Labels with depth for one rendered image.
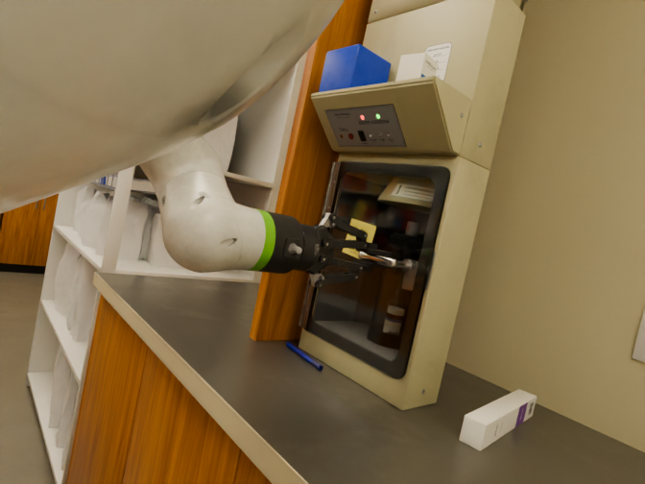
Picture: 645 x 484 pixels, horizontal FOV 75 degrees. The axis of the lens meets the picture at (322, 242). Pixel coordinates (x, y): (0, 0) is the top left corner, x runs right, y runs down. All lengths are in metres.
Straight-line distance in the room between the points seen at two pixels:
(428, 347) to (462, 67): 0.51
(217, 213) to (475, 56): 0.54
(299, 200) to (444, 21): 0.47
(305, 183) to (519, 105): 0.62
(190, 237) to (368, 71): 0.53
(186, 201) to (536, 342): 0.89
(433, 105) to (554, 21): 0.66
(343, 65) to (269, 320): 0.59
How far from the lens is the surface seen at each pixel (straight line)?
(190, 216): 0.55
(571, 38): 1.31
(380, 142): 0.87
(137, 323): 1.10
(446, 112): 0.76
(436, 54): 0.91
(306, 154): 1.01
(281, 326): 1.06
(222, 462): 0.81
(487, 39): 0.86
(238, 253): 0.57
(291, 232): 0.62
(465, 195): 0.82
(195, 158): 0.63
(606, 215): 1.14
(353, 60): 0.90
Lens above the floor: 1.25
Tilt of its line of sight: 3 degrees down
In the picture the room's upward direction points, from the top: 12 degrees clockwise
